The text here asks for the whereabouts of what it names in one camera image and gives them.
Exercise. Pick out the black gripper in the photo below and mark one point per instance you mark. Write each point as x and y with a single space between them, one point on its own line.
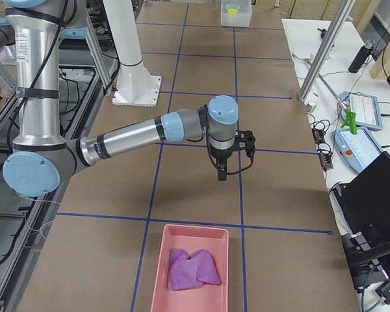
221 155

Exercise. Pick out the yellow plastic cup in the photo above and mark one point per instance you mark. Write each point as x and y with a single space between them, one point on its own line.
232 18

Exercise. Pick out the mint green bowl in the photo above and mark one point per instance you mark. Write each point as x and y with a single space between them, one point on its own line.
232 8

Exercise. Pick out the purple microfiber cloth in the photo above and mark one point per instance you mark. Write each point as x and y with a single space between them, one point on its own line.
191 271

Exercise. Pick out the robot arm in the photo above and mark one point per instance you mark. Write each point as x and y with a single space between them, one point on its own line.
60 71

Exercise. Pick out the green plastic clamp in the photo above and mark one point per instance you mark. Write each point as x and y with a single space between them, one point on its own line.
350 121

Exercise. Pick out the lower teach pendant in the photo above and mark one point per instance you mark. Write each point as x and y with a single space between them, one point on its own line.
358 150

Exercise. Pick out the teach pendant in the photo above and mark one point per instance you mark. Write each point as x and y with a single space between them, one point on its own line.
358 150
366 108

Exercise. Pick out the upper teach pendant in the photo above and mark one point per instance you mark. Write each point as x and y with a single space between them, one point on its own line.
366 108

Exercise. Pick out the black laptop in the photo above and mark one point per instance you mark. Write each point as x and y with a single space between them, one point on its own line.
365 203

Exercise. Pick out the pink plastic tray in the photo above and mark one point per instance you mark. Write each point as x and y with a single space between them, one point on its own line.
206 297

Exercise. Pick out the black water bottle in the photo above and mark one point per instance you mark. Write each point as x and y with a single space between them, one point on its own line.
362 56

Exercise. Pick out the black power adapter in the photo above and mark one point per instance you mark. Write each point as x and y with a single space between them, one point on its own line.
384 291

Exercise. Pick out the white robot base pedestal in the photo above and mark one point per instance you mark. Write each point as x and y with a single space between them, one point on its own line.
135 85

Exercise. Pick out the aluminium frame post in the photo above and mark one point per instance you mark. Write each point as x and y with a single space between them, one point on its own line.
333 31

